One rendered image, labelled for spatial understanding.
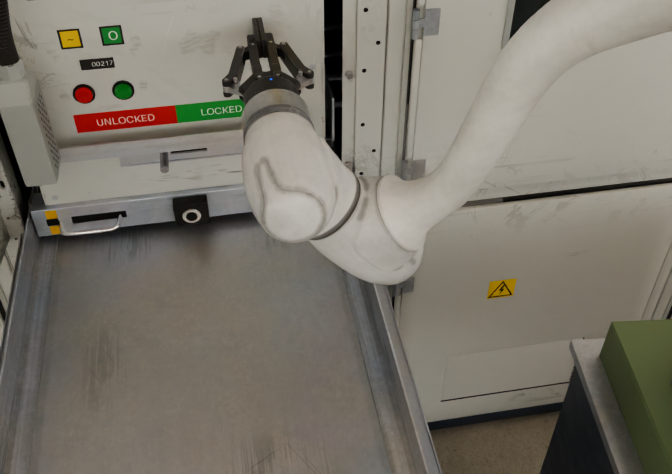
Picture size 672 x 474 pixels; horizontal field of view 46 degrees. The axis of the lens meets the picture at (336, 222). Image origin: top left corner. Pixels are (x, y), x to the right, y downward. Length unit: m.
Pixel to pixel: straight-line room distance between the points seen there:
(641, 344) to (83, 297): 0.91
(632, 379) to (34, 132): 0.96
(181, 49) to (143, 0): 0.10
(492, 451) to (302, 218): 1.39
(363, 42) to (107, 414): 0.70
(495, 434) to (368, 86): 1.15
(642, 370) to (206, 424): 0.66
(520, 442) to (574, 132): 0.96
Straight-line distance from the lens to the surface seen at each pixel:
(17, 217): 1.51
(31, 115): 1.21
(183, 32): 1.25
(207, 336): 1.28
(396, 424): 1.17
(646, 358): 1.34
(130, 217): 1.45
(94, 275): 1.41
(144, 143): 1.31
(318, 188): 0.88
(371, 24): 1.30
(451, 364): 1.94
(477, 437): 2.19
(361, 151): 1.44
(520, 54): 0.81
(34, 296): 1.41
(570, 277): 1.82
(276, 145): 0.91
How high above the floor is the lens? 1.82
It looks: 42 degrees down
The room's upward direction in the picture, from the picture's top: straight up
